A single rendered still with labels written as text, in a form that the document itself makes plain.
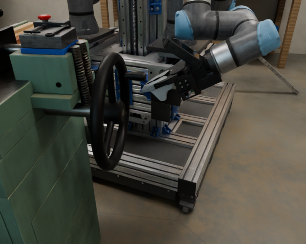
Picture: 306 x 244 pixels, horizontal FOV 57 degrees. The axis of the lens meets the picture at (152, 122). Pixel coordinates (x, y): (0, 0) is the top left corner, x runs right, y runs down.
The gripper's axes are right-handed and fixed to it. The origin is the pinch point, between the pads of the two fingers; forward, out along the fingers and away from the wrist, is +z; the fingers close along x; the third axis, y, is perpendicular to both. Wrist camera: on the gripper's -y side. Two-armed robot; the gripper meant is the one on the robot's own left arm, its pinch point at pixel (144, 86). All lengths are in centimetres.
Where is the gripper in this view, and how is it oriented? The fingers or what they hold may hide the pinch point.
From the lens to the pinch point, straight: 78.6
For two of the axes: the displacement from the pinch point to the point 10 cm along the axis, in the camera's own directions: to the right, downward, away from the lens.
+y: 5.0, 7.8, 3.9
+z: -8.6, 3.7, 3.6
